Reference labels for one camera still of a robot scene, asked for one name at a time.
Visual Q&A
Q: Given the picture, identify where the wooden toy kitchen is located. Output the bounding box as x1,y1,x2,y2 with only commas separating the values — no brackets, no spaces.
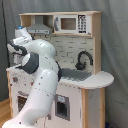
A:
2,11,114,128

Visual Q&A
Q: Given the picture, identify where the toy dishwasher door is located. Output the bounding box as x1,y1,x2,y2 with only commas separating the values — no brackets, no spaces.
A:
47,83,82,128

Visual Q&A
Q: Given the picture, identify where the toy oven door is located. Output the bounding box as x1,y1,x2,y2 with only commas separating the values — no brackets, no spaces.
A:
17,91,28,111

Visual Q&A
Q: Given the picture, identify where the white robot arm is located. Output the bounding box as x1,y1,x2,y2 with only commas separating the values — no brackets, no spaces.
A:
2,27,61,128

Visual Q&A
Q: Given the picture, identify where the black toy faucet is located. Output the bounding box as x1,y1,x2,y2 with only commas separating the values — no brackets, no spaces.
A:
75,51,93,70

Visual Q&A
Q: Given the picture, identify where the grey toy sink basin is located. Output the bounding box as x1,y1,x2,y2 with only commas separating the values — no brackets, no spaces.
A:
61,68,92,81

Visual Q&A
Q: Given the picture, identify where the toy microwave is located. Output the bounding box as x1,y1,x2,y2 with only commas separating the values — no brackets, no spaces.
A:
54,14,91,34

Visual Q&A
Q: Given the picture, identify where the red left oven knob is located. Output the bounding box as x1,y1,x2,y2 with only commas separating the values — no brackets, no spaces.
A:
13,77,18,83

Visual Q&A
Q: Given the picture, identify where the grey toy range hood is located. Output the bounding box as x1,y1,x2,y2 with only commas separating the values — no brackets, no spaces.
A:
27,15,52,34

